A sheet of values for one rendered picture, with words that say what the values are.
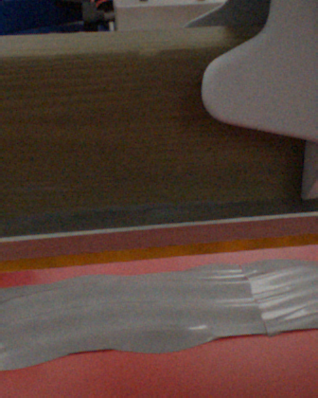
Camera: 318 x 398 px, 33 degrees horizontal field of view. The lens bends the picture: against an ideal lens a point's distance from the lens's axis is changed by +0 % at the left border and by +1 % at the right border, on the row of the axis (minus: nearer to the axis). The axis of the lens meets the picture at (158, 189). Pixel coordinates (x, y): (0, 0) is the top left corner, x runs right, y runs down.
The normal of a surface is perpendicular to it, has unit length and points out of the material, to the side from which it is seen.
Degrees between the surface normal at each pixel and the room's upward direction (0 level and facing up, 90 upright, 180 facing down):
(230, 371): 0
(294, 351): 0
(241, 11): 95
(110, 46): 26
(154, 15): 90
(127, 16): 90
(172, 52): 64
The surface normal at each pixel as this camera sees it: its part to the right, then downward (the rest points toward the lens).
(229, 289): 0.01, -0.47
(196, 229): 0.12, 0.48
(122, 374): -0.01, -0.87
